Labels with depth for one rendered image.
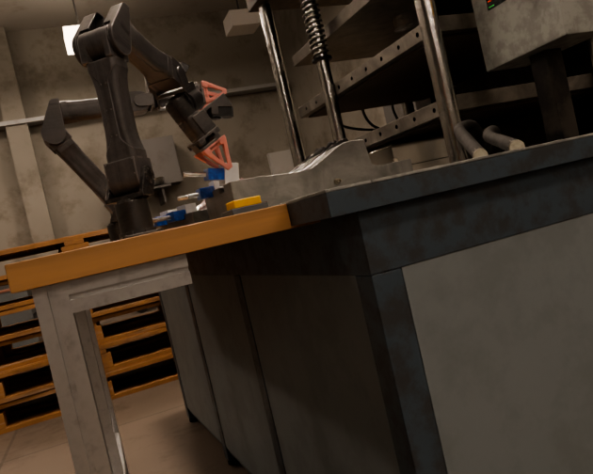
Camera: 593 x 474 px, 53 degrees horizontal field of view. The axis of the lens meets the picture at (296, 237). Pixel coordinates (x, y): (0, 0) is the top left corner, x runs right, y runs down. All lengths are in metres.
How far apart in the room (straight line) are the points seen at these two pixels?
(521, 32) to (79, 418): 1.45
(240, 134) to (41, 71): 3.18
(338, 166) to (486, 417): 0.77
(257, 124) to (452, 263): 9.43
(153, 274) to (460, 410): 0.49
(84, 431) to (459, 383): 0.54
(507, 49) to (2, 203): 8.61
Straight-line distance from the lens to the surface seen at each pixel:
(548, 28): 1.74
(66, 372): 0.89
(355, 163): 1.52
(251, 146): 10.15
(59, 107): 1.77
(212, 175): 1.44
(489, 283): 0.94
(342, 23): 2.53
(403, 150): 2.25
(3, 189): 9.77
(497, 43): 1.87
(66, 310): 0.88
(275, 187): 1.42
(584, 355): 1.08
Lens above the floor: 0.77
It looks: 2 degrees down
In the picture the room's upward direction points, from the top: 13 degrees counter-clockwise
